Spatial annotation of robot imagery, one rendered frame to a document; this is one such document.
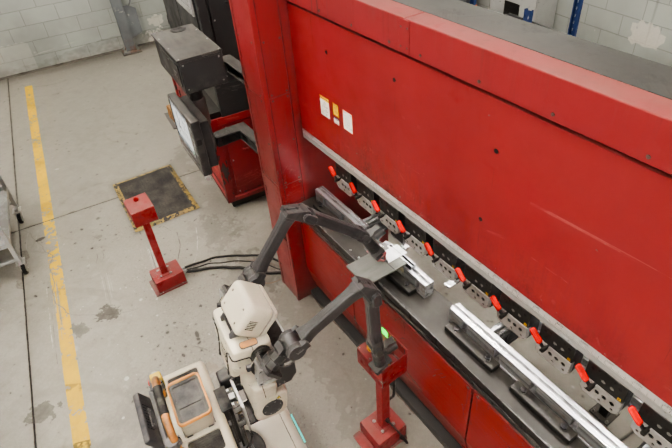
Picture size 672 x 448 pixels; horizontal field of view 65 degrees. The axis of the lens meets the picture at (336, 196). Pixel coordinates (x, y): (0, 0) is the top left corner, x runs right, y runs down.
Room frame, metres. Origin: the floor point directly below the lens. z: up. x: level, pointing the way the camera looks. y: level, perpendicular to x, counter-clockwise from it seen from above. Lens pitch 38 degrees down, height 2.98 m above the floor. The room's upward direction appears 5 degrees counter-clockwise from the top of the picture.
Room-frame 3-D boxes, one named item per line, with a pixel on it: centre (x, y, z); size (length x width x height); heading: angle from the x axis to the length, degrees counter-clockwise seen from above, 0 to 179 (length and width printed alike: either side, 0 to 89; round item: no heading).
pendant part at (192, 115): (2.78, 0.81, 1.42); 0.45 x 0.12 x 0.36; 28
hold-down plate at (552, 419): (1.14, -0.77, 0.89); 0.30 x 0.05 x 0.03; 31
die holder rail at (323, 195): (2.51, -0.02, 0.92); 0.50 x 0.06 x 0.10; 31
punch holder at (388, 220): (2.05, -0.29, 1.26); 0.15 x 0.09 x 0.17; 31
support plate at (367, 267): (1.96, -0.18, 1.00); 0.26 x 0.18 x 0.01; 121
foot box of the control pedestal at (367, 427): (1.56, -0.13, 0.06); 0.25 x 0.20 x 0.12; 123
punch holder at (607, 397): (1.02, -0.91, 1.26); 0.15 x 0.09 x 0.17; 31
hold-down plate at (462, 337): (1.48, -0.57, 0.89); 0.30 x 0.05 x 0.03; 31
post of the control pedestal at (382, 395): (1.57, -0.16, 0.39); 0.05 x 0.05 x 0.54; 33
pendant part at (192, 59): (2.86, 0.76, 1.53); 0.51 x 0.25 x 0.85; 28
